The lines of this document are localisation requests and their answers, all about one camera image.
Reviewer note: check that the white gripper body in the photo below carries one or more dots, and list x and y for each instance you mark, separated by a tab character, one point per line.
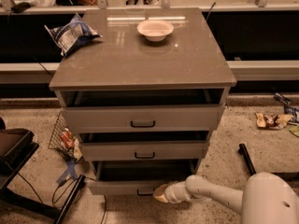
171	192

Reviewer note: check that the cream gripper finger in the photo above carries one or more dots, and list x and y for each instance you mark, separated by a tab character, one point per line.
159	194

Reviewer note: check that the grey bottom drawer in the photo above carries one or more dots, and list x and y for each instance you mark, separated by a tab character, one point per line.
138	177

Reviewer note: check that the grey drawer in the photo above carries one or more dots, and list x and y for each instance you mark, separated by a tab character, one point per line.
125	119
140	151
138	177

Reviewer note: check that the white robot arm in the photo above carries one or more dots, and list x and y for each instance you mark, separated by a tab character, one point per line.
265	199

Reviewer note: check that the grey middle drawer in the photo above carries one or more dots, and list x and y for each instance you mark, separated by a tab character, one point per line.
140	151

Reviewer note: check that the grey top drawer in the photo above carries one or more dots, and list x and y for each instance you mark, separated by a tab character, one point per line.
125	119

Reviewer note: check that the grey drawer cabinet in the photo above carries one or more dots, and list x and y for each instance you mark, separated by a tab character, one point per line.
125	69

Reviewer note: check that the black bar left floor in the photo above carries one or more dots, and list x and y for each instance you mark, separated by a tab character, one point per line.
69	200

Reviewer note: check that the black bar floor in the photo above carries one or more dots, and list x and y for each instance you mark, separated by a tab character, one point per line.
69	200
286	176

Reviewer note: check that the black bar right floor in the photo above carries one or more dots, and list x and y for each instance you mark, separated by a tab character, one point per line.
286	176

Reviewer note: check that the blue tape on floor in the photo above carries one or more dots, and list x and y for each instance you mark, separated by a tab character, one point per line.
70	171

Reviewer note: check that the red soda can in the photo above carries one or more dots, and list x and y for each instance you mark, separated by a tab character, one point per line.
66	137

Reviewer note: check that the brown snack wrapper floor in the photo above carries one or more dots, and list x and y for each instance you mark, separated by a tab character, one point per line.
272	122

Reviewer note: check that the green packet floor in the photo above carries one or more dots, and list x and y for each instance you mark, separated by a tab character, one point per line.
295	130

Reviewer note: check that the dark snack packet floor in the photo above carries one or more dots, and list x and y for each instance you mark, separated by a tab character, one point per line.
282	99

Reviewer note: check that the blue snack bag floor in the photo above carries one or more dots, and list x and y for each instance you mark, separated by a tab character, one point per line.
292	111

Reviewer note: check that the black chair left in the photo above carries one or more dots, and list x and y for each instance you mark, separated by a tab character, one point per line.
16	148

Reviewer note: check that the white bowl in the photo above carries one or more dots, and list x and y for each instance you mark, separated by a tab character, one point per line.
155	30

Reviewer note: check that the blue white chip bag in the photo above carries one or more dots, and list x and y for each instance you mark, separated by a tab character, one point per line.
72	36

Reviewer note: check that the wire mesh basket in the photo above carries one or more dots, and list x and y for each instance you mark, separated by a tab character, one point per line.
56	144

